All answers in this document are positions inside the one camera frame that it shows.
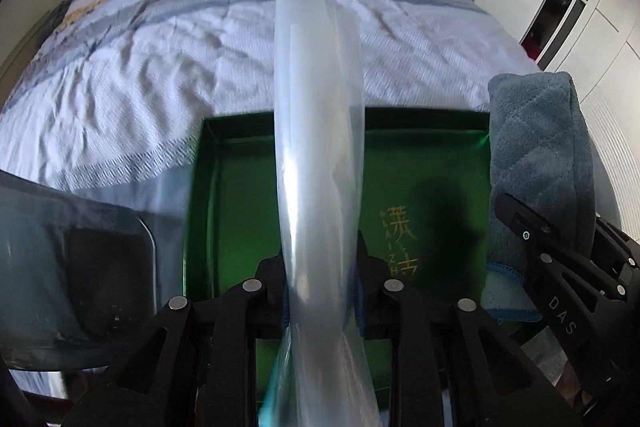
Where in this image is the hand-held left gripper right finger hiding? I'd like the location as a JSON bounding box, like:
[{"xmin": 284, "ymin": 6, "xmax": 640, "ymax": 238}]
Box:
[{"xmin": 353, "ymin": 232, "xmax": 582, "ymax": 427}]

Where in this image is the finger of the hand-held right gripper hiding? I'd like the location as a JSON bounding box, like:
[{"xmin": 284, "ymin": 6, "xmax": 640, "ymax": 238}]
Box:
[
  {"xmin": 494, "ymin": 193, "xmax": 603, "ymax": 360},
  {"xmin": 594, "ymin": 214, "xmax": 640, "ymax": 303}
]

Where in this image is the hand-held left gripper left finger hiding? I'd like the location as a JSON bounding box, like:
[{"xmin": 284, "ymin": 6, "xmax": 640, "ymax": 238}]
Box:
[{"xmin": 62, "ymin": 253, "xmax": 290, "ymax": 427}]

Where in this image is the blue quilted towel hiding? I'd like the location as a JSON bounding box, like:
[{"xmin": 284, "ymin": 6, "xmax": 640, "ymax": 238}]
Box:
[{"xmin": 482, "ymin": 71, "xmax": 597, "ymax": 323}]

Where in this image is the green box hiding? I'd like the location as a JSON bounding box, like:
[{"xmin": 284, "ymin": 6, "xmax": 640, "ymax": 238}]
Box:
[{"xmin": 184, "ymin": 108, "xmax": 493, "ymax": 410}]

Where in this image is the translucent plastic sheet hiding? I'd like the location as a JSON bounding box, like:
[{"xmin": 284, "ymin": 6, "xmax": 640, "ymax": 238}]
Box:
[{"xmin": 256, "ymin": 0, "xmax": 386, "ymax": 427}]

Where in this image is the glass jar with wooden lid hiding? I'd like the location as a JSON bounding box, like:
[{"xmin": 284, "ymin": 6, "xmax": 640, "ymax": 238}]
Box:
[{"xmin": 0, "ymin": 169, "xmax": 162, "ymax": 372}]

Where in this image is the striped bedspread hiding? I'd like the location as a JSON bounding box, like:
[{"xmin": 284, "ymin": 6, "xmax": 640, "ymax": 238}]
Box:
[{"xmin": 0, "ymin": 0, "xmax": 546, "ymax": 228}]

